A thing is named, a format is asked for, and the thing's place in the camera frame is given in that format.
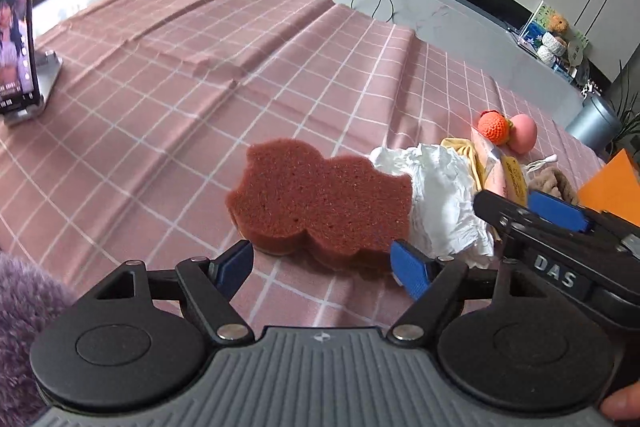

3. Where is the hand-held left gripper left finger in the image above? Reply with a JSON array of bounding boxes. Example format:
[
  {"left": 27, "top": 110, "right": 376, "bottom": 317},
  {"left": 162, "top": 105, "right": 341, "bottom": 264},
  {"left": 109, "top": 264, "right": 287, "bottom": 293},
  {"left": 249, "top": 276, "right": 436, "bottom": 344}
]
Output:
[{"left": 72, "top": 238, "right": 255, "bottom": 347}]

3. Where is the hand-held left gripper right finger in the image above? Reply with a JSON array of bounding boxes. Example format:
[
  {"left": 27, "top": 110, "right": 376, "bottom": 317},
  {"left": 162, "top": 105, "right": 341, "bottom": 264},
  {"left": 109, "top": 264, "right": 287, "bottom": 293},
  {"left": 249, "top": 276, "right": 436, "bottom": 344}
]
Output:
[{"left": 385, "top": 240, "right": 551, "bottom": 347}]

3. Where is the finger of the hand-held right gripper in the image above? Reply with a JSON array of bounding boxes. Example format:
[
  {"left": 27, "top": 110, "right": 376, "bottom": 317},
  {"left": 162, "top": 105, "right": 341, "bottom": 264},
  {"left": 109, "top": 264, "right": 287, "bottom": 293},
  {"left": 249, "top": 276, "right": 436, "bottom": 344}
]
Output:
[
  {"left": 528, "top": 190, "right": 618, "bottom": 234},
  {"left": 473, "top": 190, "right": 622, "bottom": 254}
]

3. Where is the brown knitted scarf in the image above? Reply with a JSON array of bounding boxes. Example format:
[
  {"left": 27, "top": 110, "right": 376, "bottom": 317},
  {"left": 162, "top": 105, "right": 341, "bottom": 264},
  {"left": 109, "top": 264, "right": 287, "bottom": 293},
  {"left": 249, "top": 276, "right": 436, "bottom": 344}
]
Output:
[{"left": 529, "top": 166, "right": 580, "bottom": 208}]

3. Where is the pink soft packet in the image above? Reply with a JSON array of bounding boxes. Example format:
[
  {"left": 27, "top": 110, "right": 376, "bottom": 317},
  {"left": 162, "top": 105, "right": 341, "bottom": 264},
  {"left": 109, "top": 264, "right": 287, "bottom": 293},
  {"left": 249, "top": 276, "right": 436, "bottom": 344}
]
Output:
[{"left": 470, "top": 128, "right": 532, "bottom": 208}]

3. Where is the white tissue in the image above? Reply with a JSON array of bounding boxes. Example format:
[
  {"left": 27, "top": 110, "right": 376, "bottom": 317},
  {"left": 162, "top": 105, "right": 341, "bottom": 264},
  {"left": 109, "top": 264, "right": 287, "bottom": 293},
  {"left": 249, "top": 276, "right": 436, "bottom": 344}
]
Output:
[{"left": 370, "top": 144, "right": 497, "bottom": 269}]

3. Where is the yellow cloth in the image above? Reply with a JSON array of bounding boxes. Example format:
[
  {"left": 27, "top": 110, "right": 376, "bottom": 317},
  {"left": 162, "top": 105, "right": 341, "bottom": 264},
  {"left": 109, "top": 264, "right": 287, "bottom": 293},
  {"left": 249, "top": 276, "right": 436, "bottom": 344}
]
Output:
[{"left": 439, "top": 137, "right": 487, "bottom": 190}]

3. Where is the pink peach toy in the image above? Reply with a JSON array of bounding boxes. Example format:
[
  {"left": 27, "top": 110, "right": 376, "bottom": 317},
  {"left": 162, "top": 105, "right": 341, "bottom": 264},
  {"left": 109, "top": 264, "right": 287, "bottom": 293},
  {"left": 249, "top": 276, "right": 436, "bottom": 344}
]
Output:
[{"left": 507, "top": 113, "right": 539, "bottom": 154}]

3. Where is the orange crocheted fruit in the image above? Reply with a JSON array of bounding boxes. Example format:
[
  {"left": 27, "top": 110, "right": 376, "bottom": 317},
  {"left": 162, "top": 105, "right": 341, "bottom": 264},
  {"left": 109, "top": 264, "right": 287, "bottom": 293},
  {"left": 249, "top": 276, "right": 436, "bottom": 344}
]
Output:
[{"left": 476, "top": 109, "right": 514, "bottom": 144}]

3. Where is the brown sponge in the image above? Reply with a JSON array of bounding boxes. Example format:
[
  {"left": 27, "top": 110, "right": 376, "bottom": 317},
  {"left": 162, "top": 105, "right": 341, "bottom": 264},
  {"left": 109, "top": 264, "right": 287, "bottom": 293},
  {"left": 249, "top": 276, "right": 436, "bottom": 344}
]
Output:
[{"left": 225, "top": 139, "right": 414, "bottom": 278}]

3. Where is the person's right hand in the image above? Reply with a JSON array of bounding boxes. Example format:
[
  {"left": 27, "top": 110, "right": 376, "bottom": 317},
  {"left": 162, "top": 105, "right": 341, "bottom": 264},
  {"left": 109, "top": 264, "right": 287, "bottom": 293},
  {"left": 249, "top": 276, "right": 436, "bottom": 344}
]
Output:
[{"left": 600, "top": 383, "right": 640, "bottom": 423}]

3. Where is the silver trash can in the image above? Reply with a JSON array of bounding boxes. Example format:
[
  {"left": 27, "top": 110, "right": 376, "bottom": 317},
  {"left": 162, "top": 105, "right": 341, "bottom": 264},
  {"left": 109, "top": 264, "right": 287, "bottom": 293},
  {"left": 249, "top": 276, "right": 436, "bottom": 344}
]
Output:
[{"left": 565, "top": 94, "right": 622, "bottom": 156}]

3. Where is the green leafy plant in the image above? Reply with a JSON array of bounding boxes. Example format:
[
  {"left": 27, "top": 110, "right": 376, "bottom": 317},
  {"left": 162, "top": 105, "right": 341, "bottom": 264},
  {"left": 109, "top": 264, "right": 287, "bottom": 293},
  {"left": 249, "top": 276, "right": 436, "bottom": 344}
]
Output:
[{"left": 602, "top": 59, "right": 640, "bottom": 158}]

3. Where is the pink checked tablecloth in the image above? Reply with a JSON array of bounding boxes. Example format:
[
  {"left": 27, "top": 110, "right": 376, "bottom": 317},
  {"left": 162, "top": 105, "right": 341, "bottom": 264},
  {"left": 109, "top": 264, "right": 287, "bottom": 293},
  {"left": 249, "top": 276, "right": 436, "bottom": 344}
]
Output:
[{"left": 0, "top": 0, "right": 617, "bottom": 344}]

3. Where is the landscape picture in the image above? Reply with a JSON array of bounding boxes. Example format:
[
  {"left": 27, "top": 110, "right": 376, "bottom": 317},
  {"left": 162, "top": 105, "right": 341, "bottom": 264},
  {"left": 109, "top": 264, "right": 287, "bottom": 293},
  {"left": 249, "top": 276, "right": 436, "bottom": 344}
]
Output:
[{"left": 519, "top": 1, "right": 592, "bottom": 58}]

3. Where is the purple fluffy clothing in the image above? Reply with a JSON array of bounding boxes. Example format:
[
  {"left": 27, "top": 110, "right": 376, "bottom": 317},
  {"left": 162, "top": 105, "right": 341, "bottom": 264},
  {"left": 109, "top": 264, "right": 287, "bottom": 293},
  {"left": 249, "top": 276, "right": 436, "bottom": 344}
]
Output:
[{"left": 0, "top": 251, "right": 73, "bottom": 427}]

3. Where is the grey tablet stand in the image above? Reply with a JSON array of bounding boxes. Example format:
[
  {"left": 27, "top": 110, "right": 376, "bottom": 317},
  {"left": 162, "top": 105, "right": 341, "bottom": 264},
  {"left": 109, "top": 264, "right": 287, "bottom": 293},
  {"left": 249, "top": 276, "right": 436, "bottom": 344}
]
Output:
[{"left": 4, "top": 50, "right": 65, "bottom": 126}]

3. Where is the phone on stand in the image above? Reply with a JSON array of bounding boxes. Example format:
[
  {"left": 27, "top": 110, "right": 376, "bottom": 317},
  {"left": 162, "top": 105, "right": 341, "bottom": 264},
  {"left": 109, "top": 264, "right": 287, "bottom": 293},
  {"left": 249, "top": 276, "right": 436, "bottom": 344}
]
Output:
[{"left": 0, "top": 0, "right": 42, "bottom": 116}]

